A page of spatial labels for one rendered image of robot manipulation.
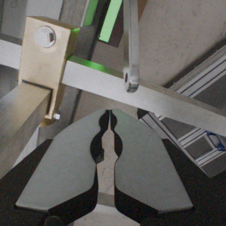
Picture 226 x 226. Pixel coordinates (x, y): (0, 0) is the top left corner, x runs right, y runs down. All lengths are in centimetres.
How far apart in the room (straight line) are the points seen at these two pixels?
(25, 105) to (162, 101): 16
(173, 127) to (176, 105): 85
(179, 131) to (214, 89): 32
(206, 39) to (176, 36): 19
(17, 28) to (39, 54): 29
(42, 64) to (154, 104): 14
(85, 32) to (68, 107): 17
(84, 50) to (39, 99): 19
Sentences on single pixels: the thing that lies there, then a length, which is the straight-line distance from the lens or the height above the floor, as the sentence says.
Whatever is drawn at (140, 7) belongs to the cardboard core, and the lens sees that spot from 98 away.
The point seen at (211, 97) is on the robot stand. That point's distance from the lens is 107.
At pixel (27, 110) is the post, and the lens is 17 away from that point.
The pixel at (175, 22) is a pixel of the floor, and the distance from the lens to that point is 111.
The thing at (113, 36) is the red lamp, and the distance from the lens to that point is 35.
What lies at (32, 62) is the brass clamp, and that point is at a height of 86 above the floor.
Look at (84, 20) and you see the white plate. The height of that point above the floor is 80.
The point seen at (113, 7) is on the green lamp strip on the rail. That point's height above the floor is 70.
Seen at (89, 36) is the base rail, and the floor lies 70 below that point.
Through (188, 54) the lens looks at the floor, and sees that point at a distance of 116.
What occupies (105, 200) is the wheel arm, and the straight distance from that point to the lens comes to 38.
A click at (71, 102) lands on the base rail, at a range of 40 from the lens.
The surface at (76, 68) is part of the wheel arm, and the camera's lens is 21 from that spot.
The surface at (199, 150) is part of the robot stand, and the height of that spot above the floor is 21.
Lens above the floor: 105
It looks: 60 degrees down
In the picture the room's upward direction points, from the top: 180 degrees counter-clockwise
